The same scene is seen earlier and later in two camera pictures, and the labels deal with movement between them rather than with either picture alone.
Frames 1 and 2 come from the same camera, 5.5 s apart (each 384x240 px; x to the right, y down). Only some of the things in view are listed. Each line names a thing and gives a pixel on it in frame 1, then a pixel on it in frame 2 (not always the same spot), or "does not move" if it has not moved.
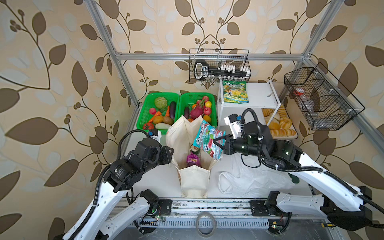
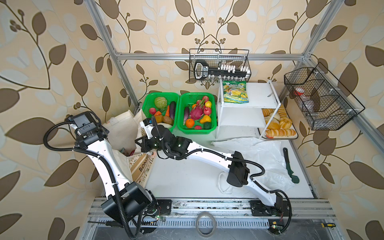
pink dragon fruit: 196,112 does not move
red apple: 207,110 does not move
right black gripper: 228,144 -> 144,144
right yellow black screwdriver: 327,224 does not move
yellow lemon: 208,104 does not move
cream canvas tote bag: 180,134 -> 121,131
